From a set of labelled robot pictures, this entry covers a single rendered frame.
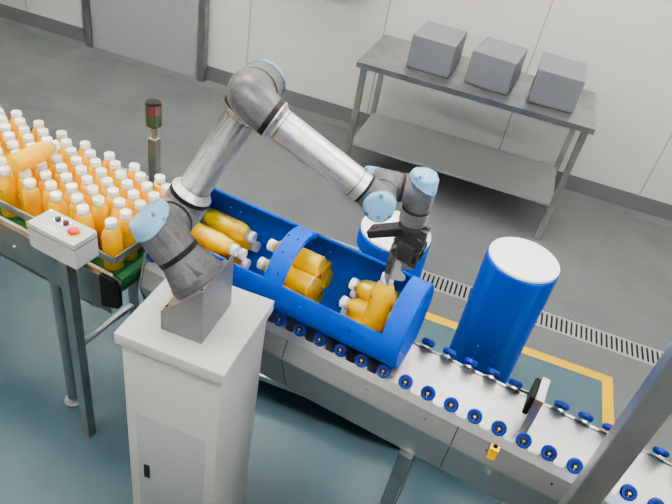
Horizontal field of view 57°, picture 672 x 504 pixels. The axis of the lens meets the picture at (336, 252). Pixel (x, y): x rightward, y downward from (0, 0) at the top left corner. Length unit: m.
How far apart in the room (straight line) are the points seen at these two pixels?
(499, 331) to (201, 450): 1.24
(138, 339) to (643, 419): 1.20
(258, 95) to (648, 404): 1.04
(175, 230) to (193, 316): 0.22
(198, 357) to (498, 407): 0.94
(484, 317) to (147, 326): 1.35
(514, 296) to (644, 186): 3.16
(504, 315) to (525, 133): 2.96
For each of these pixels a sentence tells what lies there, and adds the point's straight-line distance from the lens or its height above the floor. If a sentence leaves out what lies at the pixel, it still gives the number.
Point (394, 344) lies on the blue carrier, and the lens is 1.81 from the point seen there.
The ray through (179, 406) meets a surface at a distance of 1.82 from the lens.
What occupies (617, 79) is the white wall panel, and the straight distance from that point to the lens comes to 5.12.
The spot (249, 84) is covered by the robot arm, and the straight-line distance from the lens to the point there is 1.44.
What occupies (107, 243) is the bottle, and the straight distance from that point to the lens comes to 2.22.
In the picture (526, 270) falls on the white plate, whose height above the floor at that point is 1.04.
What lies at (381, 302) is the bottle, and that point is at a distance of 1.80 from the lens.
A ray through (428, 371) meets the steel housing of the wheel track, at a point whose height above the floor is 0.93.
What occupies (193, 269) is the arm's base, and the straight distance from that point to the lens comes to 1.60.
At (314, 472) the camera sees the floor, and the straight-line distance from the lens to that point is 2.85.
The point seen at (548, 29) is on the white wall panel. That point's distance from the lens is 5.01.
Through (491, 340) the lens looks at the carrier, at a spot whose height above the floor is 0.71.
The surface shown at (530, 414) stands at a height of 1.02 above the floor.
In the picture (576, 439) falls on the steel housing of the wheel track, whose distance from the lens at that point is 2.08.
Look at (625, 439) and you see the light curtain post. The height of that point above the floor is 1.38.
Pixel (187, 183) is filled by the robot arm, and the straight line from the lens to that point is 1.68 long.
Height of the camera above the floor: 2.38
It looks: 37 degrees down
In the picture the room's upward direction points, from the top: 11 degrees clockwise
